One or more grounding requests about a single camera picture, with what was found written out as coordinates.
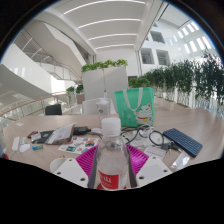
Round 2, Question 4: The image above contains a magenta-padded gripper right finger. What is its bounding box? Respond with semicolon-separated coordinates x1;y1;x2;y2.
127;143;173;189

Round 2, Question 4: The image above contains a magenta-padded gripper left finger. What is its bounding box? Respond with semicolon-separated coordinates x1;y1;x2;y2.
50;144;100;190

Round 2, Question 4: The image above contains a clear red-labelled water bottle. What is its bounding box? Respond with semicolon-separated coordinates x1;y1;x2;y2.
94;117;132;191

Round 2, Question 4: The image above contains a white paper card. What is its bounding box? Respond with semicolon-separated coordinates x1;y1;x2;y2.
143;145;167;160

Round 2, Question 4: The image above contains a colourful sticker sheet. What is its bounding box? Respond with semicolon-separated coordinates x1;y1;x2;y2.
58;136;100;155

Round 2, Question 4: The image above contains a clear plastic packet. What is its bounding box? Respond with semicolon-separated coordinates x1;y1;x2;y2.
171;151;191;171

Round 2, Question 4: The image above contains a brown notebook with paper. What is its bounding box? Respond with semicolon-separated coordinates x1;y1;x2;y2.
44;122;77;145

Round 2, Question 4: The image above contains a small teal item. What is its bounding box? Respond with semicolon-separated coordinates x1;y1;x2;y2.
31;143;44;151

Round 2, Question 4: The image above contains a small black device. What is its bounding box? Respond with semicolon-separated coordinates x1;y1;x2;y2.
73;125;92;136

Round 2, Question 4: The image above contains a white computer mouse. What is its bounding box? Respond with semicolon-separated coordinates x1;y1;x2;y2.
18;143;32;154

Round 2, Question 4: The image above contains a white power strip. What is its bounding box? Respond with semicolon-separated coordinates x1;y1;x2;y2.
11;135;21;153

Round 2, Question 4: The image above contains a black office chair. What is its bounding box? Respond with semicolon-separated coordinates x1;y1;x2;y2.
44;103;63;116

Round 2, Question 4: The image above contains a green tote bag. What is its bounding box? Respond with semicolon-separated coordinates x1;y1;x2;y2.
113;87;156;128

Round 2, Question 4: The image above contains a clear white-lidded sports bottle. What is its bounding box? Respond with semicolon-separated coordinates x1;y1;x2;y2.
95;97;111;126

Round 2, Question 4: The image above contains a wood-topped glass railing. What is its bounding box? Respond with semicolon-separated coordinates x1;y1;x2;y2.
0;91;73;118

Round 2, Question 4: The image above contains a white cabinet with plants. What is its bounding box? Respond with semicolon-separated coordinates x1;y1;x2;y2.
81;59;129;101

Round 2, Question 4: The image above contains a row of green plants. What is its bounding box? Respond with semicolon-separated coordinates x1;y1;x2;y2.
128;49;224;115

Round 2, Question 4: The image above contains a white staircase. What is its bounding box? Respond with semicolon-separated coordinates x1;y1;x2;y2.
13;9;98;81

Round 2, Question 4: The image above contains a group of ceiling lights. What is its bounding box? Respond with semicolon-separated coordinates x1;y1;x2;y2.
63;0;147;51

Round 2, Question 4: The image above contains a black cable tangle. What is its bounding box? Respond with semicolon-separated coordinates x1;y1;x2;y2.
120;124;174;151

